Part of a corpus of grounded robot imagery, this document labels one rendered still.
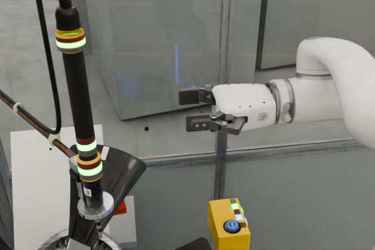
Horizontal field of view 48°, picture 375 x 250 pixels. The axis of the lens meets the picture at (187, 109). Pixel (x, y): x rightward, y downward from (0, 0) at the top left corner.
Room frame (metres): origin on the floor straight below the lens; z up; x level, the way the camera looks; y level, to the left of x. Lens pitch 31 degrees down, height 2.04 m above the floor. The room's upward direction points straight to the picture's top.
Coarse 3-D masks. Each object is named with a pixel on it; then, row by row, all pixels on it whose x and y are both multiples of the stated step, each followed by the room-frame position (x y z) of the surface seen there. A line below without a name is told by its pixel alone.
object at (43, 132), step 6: (0, 96) 0.90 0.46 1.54; (6, 102) 0.87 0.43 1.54; (12, 108) 0.84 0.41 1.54; (18, 114) 0.82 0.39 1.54; (24, 114) 0.81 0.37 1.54; (30, 120) 0.79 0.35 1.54; (36, 126) 0.76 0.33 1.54; (42, 132) 0.74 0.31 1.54; (48, 138) 0.72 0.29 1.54; (54, 144) 0.70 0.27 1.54; (60, 144) 0.70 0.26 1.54; (60, 150) 0.69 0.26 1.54; (66, 150) 0.68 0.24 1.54; (72, 156) 0.66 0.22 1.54
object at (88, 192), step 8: (64, 0) 0.61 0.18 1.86; (56, 8) 0.61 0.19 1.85; (64, 8) 0.61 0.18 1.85; (72, 8) 0.61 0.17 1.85; (56, 16) 0.61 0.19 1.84; (64, 16) 0.60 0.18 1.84; (72, 16) 0.60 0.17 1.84; (56, 24) 0.61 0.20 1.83; (64, 24) 0.60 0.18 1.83; (72, 24) 0.60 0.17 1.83; (80, 24) 0.62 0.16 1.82; (88, 184) 0.60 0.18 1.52; (96, 184) 0.60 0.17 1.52; (88, 192) 0.60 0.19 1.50; (96, 192) 0.60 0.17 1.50; (88, 200) 0.61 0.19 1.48; (96, 200) 0.60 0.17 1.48
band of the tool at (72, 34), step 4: (80, 28) 0.63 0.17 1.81; (56, 32) 0.61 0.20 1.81; (60, 32) 0.63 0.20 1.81; (64, 32) 0.64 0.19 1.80; (68, 32) 0.64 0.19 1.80; (72, 32) 0.64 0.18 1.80; (76, 32) 0.64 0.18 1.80; (80, 32) 0.64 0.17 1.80; (56, 36) 0.61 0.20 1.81; (60, 36) 0.60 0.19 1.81; (64, 36) 0.60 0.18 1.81; (68, 36) 0.60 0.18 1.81; (72, 36) 0.60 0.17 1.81; (76, 36) 0.60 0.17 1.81; (56, 40) 0.61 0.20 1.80; (64, 48) 0.60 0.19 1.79; (68, 48) 0.60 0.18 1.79; (72, 48) 0.60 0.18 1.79; (64, 52) 0.60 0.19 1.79; (72, 52) 0.60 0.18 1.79; (76, 52) 0.60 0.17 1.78
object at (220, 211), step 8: (216, 200) 1.04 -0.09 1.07; (224, 200) 1.04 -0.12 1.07; (208, 208) 1.03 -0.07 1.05; (216, 208) 1.00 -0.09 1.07; (224, 208) 1.00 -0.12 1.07; (232, 208) 1.00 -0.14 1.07; (240, 208) 1.00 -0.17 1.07; (208, 216) 1.02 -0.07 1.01; (216, 216) 0.97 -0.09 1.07; (224, 216) 0.97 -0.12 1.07; (232, 216) 0.97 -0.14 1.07; (216, 224) 0.93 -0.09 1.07; (224, 224) 0.93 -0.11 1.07; (216, 232) 0.91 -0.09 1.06; (224, 232) 0.90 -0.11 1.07; (232, 232) 0.90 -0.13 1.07; (240, 232) 0.90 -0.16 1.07; (248, 232) 0.90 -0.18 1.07; (216, 240) 0.90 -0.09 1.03; (224, 240) 0.88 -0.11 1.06; (232, 240) 0.88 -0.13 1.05; (240, 240) 0.89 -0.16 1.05; (248, 240) 0.89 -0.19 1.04; (216, 248) 0.90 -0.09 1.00; (224, 248) 0.88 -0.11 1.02; (232, 248) 0.89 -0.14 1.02; (240, 248) 0.89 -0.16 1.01; (248, 248) 0.89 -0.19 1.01
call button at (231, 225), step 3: (228, 222) 0.93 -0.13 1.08; (231, 222) 0.93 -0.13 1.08; (234, 222) 0.93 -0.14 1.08; (225, 225) 0.92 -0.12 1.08; (228, 225) 0.92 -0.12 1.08; (231, 225) 0.92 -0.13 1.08; (234, 225) 0.92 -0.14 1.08; (237, 225) 0.92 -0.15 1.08; (228, 228) 0.91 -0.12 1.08; (231, 228) 0.90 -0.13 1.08; (234, 228) 0.90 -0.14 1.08; (237, 228) 0.91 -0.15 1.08; (231, 231) 0.90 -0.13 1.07; (234, 231) 0.90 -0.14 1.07
